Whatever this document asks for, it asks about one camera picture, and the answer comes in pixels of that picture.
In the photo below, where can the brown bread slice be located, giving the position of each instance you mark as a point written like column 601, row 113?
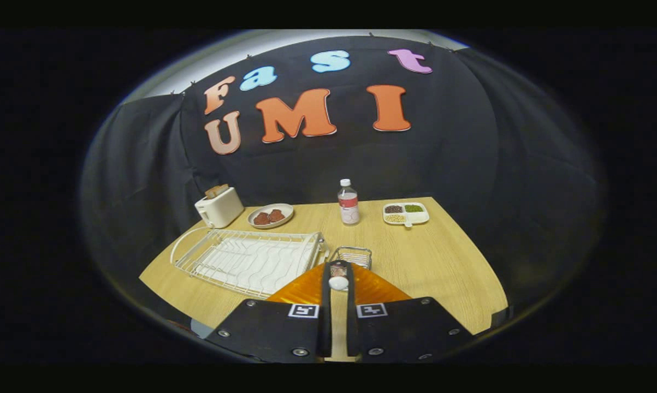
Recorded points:
column 217, row 191

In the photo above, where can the white divided dish with beans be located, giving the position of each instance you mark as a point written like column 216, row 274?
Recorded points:
column 418, row 217

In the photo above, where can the clear plastic water bottle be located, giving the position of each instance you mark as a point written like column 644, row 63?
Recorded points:
column 349, row 204

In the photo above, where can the brown meat piece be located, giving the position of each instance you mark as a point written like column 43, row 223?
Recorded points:
column 261, row 219
column 276, row 215

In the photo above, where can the white plate with meat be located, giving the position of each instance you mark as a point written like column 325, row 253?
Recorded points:
column 284, row 208

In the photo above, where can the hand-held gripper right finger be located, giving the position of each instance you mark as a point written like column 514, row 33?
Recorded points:
column 352, row 316

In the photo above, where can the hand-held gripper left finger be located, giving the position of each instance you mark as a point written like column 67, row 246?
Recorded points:
column 325, row 316

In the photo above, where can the white toaster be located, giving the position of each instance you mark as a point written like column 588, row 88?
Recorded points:
column 222, row 210

